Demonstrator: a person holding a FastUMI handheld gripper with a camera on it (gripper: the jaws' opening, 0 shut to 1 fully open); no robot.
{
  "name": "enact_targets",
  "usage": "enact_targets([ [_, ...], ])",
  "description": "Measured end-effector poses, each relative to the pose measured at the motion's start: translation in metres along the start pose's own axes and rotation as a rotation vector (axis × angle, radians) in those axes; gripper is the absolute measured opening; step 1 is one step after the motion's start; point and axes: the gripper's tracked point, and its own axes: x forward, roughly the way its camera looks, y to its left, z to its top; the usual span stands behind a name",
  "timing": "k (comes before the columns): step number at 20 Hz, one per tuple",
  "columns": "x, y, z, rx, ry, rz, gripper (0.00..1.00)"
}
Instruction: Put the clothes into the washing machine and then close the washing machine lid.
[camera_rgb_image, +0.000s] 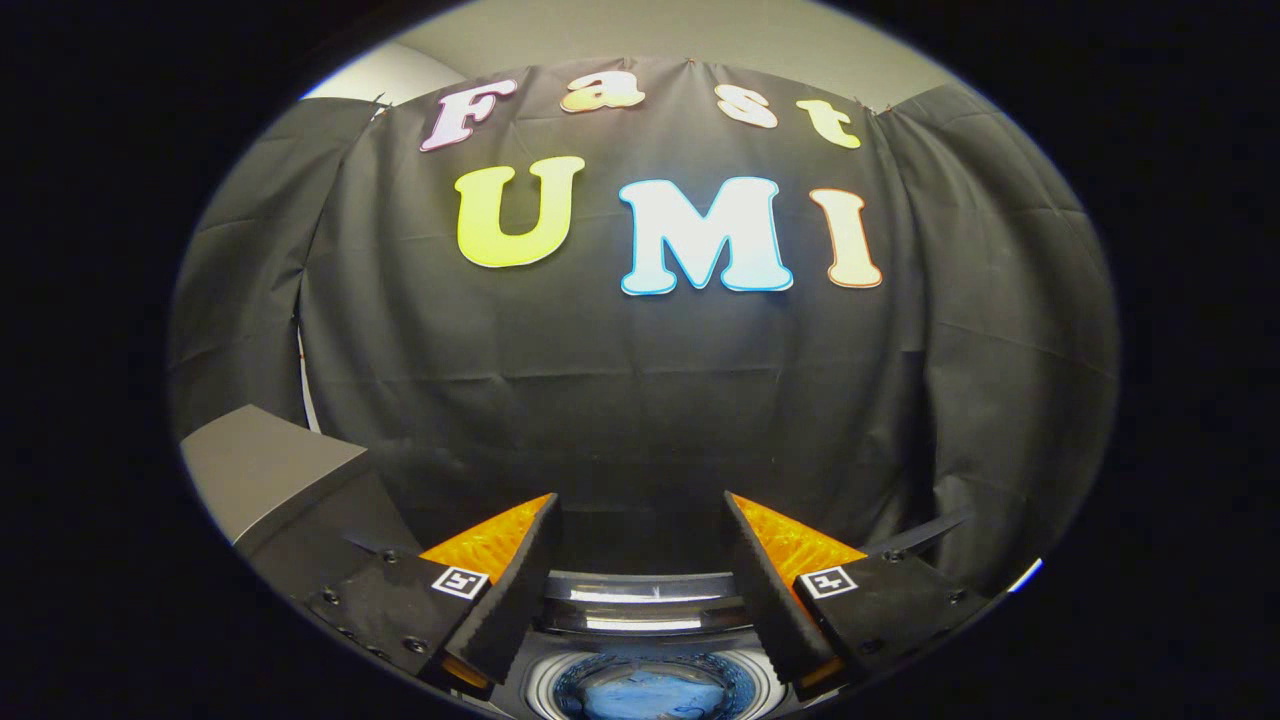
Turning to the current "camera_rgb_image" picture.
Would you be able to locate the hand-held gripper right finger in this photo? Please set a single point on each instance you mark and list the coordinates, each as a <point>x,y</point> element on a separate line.
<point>765,590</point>

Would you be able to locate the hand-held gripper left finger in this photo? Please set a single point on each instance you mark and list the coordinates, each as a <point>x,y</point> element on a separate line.
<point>520,590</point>

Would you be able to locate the light blue polo shirt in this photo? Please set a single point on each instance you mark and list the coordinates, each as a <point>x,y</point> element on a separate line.
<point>650,695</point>

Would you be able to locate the black backdrop cloth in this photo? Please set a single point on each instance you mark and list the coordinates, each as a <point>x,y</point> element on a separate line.
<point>640,380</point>

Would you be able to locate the white paper sheet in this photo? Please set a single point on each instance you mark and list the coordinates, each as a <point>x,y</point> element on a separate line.
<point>1028,574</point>

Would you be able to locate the grey cabinet with dark top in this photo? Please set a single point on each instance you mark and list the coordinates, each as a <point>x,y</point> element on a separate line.
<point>270,480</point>

